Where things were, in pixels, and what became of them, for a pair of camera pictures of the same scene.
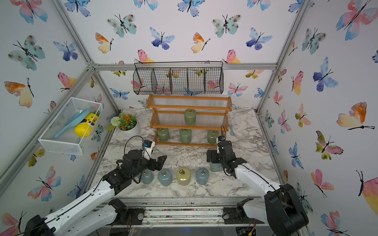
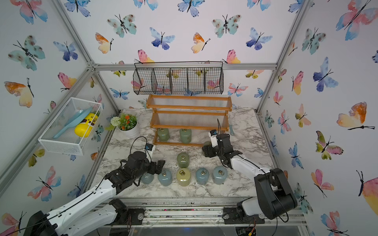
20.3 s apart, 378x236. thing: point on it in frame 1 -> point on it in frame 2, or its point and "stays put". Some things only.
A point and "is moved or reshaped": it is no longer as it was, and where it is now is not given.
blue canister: (165, 177) stays put
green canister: (185, 135) stays put
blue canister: (202, 174) stays put
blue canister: (216, 167) is moved or reshaped
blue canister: (147, 176) stays put
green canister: (190, 116) -> (183, 159)
